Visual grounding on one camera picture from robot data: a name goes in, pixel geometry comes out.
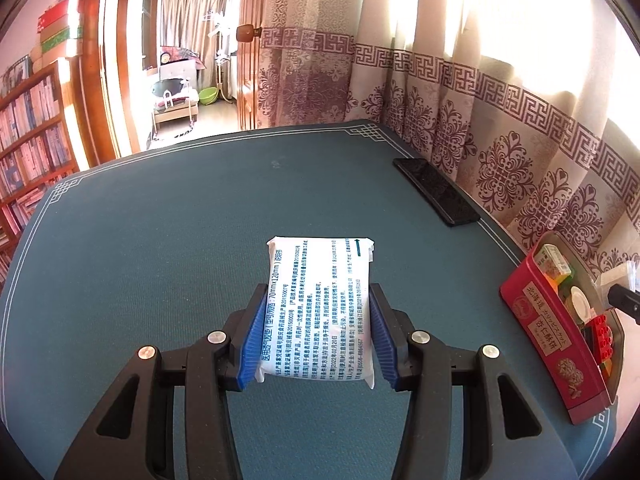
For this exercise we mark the teal desktop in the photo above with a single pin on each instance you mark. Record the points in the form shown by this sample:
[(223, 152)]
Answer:
[(200, 200)]

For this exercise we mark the white box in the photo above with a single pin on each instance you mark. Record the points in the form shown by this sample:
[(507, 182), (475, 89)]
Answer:
[(45, 60)]

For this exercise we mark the green and orange block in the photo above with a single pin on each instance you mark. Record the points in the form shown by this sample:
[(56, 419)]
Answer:
[(606, 370)]

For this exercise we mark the green box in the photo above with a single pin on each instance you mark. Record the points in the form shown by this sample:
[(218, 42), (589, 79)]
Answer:
[(60, 42)]

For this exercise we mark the wooden bookshelf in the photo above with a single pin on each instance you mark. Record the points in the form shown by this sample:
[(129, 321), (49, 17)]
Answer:
[(30, 150)]

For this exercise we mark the wooden bench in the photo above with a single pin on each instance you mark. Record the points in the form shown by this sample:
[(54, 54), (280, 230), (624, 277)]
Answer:
[(172, 114)]

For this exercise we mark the framed photo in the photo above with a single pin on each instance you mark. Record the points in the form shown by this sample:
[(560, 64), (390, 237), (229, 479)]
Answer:
[(15, 74)]

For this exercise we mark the wooden door frame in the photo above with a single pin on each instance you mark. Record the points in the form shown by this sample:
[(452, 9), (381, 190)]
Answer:
[(100, 60)]

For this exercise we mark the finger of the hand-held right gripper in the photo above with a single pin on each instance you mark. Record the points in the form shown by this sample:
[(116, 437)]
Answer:
[(625, 299)]

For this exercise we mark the far beige curtain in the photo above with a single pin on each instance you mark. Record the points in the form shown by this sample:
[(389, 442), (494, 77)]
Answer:
[(200, 15)]

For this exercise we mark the red block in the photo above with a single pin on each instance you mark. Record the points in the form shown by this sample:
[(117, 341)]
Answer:
[(600, 335)]

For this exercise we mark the white and green carton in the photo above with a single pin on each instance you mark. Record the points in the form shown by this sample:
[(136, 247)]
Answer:
[(547, 257)]

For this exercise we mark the white dressing packet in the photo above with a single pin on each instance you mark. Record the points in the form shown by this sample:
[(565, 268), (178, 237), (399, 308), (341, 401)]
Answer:
[(315, 310)]

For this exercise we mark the red cardboard box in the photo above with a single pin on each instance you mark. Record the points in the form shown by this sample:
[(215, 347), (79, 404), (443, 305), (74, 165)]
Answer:
[(545, 325)]

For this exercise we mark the brown curtain holdback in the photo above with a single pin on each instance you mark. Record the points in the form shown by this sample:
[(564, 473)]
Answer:
[(245, 33)]

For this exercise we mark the white paper cup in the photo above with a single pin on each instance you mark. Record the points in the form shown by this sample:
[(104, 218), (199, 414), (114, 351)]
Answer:
[(580, 302)]

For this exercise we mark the patterned beige curtain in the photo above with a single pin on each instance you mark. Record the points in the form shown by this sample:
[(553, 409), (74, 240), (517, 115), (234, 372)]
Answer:
[(450, 85)]

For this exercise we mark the black phone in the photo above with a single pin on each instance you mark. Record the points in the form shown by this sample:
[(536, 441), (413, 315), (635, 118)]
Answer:
[(435, 190)]

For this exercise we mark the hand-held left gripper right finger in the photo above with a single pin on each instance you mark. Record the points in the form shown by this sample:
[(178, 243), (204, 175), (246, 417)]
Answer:
[(382, 340)]

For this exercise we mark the green basin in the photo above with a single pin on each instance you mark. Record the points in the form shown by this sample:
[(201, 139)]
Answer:
[(207, 95)]

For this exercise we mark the white coat rack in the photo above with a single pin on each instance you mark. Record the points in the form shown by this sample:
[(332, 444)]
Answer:
[(225, 60)]

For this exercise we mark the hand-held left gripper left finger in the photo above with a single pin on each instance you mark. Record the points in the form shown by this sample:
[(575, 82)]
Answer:
[(252, 340)]

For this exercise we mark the black bag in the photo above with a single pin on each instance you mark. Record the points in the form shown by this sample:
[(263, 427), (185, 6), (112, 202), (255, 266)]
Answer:
[(167, 87)]

